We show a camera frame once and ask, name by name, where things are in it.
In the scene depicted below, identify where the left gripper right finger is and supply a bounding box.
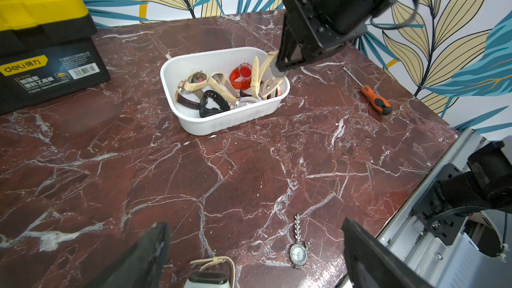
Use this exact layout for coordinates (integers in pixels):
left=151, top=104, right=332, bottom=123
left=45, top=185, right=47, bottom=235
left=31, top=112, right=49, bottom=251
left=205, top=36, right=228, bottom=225
left=342, top=218, right=430, bottom=288

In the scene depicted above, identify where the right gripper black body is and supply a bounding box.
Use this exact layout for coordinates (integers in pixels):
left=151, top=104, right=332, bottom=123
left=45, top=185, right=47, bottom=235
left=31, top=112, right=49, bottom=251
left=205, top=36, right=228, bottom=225
left=275, top=0, right=367, bottom=73

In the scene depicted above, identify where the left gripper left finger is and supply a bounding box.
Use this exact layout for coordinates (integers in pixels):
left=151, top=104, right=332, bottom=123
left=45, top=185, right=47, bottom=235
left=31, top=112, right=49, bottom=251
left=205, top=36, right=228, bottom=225
left=86, top=222, right=170, bottom=287

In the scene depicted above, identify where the pink white watch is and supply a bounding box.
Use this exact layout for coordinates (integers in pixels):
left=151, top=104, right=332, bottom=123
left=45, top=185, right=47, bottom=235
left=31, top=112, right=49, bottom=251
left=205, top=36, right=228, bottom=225
left=232, top=96, right=261, bottom=109

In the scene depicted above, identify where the cream square-face watch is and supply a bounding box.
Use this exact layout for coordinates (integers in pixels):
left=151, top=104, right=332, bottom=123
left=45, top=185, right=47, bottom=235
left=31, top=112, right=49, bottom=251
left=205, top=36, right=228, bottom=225
left=207, top=73, right=239, bottom=103

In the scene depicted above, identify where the rose gold brown-strap watch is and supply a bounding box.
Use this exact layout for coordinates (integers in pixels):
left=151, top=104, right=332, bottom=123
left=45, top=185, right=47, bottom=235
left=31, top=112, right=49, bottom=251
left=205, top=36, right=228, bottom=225
left=175, top=79, right=201, bottom=111

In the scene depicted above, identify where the small cream watch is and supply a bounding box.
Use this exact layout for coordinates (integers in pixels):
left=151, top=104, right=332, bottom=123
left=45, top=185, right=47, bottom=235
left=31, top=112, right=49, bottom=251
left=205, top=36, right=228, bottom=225
left=184, top=71, right=208, bottom=92

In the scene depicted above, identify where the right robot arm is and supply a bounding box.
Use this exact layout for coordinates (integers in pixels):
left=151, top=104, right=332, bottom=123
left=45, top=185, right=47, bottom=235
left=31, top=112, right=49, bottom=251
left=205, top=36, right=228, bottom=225
left=271, top=0, right=419, bottom=77

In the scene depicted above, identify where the white plastic storage box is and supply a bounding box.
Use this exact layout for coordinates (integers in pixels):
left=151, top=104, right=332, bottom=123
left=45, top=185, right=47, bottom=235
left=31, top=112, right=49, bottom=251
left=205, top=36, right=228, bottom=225
left=160, top=47, right=290, bottom=136

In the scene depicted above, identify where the orange screwdriver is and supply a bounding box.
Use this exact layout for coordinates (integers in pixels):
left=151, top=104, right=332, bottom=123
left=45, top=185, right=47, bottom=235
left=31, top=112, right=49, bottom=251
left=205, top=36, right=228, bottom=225
left=343, top=67, right=393, bottom=116

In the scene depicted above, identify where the yellow and black toolbox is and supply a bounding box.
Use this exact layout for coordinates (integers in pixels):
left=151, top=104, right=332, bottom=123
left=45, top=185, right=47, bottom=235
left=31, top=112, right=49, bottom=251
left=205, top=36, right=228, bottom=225
left=1, top=0, right=110, bottom=114

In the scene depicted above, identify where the aluminium front rail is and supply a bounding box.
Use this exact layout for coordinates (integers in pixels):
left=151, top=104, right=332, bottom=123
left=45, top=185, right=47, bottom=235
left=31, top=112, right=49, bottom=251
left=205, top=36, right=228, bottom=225
left=371, top=129, right=511, bottom=287

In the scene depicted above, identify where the small silver chain watch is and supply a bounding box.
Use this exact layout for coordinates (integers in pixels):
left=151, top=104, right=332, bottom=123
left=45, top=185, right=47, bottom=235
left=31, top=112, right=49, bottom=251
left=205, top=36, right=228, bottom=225
left=289, top=214, right=311, bottom=269

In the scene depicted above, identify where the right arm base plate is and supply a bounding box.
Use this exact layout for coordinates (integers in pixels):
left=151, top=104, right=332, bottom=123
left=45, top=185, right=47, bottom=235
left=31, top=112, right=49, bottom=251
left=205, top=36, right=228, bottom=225
left=413, top=163, right=481, bottom=246

